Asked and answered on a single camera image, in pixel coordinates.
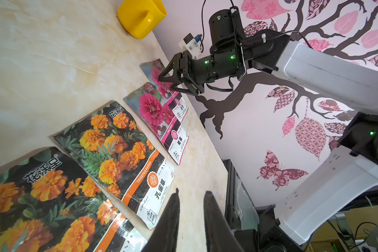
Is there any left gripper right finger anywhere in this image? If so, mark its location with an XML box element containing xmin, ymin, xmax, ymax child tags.
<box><xmin>203</xmin><ymin>191</ymin><xmax>244</xmax><ymax>252</ymax></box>

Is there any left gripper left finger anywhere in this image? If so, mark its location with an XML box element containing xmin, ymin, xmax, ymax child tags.
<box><xmin>142</xmin><ymin>189</ymin><xmax>180</xmax><ymax>252</ymax></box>

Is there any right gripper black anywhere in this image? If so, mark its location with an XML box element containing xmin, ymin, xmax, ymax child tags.
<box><xmin>158</xmin><ymin>8</ymin><xmax>245</xmax><ymax>96</ymax></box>

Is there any hollyhock seed packet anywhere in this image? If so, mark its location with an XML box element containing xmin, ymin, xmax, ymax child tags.
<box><xmin>123</xmin><ymin>83</ymin><xmax>189</xmax><ymax>165</ymax></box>
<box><xmin>140</xmin><ymin>59</ymin><xmax>189</xmax><ymax>122</ymax></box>

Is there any hollyhock seed packet front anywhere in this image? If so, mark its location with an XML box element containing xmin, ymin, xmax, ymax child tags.
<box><xmin>123</xmin><ymin>83</ymin><xmax>189</xmax><ymax>165</ymax></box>

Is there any marigold seed packet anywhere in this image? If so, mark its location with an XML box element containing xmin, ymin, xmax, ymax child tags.
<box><xmin>0</xmin><ymin>147</ymin><xmax>147</xmax><ymax>252</ymax></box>
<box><xmin>53</xmin><ymin>102</ymin><xmax>174</xmax><ymax>230</ymax></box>

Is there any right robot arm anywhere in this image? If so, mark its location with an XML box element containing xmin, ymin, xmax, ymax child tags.
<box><xmin>159</xmin><ymin>1</ymin><xmax>378</xmax><ymax>244</ymax></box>

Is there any yellow mug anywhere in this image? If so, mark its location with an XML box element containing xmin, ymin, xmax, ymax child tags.
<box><xmin>117</xmin><ymin>0</ymin><xmax>167</xmax><ymax>39</ymax></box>

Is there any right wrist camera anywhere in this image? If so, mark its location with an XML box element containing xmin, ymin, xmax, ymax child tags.
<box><xmin>179</xmin><ymin>33</ymin><xmax>203</xmax><ymax>60</ymax></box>

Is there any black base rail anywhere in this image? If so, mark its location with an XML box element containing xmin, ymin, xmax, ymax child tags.
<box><xmin>223</xmin><ymin>160</ymin><xmax>303</xmax><ymax>252</ymax></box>

